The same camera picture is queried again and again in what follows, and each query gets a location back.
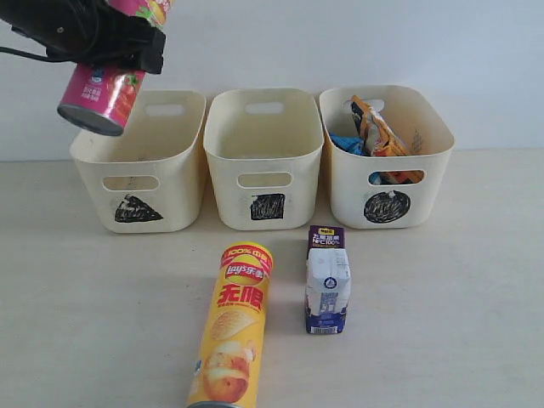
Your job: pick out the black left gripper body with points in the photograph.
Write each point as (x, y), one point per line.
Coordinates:
(126, 34)

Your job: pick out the pink chips can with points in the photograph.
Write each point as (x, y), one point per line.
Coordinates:
(100, 98)

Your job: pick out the blue snack bag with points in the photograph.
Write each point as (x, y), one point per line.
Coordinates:
(355, 146)

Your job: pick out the orange chips bag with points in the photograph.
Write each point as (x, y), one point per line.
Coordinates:
(379, 140)

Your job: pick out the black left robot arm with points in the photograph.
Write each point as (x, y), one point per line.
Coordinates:
(34, 20)

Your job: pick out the cream bin triangle mark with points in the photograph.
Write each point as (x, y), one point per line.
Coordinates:
(152, 178)

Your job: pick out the cream bin square mark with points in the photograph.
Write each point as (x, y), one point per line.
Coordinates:
(263, 151)

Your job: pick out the purple juice carton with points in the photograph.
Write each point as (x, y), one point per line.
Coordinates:
(327, 237)

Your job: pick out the white milk carton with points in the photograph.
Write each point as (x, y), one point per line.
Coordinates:
(327, 291)

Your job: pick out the cream bin circle mark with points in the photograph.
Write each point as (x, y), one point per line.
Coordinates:
(384, 192)

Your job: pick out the yellow chips can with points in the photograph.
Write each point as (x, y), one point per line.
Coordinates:
(227, 368)

